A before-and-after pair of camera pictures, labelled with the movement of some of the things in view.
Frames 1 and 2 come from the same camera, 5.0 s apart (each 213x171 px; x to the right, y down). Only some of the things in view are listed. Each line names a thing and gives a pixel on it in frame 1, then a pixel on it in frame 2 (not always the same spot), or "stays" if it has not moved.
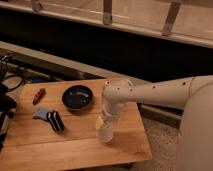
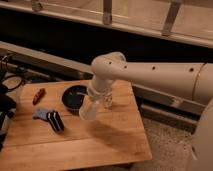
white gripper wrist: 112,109 to 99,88
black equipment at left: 8,105 stays
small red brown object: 38,96 stays
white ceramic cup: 106,133 to 88,109
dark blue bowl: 77,97 stays
